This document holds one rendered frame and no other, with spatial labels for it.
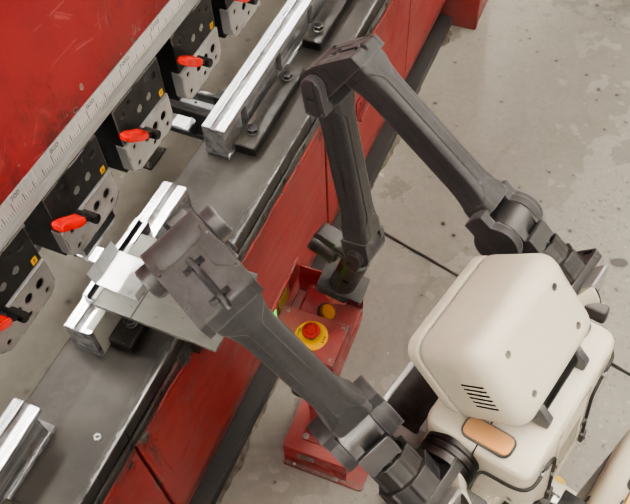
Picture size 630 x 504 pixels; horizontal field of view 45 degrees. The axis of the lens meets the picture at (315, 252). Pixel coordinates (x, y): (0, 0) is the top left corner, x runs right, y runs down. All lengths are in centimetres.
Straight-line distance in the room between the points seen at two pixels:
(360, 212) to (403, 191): 150
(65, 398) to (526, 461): 90
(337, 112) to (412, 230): 156
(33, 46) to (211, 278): 49
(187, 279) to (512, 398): 45
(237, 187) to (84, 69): 64
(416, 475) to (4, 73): 76
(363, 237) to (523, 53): 218
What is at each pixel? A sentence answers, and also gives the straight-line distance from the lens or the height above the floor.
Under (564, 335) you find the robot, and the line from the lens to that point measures 108.
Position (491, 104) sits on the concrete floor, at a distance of 324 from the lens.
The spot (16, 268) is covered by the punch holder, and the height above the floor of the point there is 129.
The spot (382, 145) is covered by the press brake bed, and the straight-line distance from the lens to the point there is 297.
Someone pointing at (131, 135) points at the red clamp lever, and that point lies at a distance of 132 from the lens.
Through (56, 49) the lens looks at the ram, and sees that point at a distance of 118.
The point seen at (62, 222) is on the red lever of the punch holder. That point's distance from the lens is 124.
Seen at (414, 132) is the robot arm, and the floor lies 137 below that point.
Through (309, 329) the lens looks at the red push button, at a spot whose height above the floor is 81.
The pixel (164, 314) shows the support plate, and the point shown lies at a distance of 147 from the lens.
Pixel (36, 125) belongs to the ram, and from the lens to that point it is 118.
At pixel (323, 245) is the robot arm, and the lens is 153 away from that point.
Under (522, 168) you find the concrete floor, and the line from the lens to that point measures 303.
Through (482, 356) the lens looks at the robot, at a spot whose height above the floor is 138.
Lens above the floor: 224
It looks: 55 degrees down
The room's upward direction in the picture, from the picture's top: 4 degrees counter-clockwise
